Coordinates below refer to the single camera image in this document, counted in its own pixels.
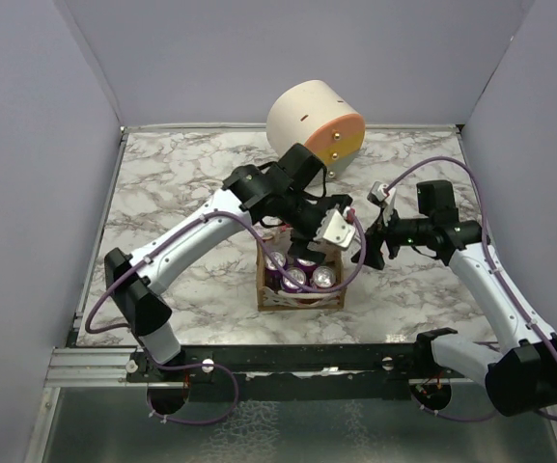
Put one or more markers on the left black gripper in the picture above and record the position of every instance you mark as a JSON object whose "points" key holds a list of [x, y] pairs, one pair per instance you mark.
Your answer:
{"points": [[300, 248]]}

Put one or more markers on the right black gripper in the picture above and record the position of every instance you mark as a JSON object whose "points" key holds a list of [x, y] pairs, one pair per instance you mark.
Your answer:
{"points": [[375, 236]]}

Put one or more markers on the purple soda can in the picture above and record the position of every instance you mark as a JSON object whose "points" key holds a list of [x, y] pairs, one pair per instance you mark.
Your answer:
{"points": [[305, 265], [294, 280], [274, 262]]}

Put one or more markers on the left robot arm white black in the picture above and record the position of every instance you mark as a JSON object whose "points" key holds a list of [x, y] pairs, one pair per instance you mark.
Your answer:
{"points": [[251, 193]]}

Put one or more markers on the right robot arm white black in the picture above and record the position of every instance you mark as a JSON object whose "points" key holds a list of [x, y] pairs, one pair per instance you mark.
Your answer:
{"points": [[521, 374]]}

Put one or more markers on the round pastel drawer cabinet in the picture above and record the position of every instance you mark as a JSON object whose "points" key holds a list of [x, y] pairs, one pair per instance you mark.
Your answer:
{"points": [[314, 115]]}

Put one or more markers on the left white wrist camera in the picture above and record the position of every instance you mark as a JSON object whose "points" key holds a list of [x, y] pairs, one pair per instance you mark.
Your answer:
{"points": [[336, 230]]}

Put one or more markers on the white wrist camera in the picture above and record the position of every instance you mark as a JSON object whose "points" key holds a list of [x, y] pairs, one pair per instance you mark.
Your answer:
{"points": [[336, 230], [383, 196]]}

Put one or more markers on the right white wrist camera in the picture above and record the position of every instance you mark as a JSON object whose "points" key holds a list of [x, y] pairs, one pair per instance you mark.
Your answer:
{"points": [[383, 196]]}

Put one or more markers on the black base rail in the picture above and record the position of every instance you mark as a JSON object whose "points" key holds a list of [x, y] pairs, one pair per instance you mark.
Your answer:
{"points": [[290, 372]]}

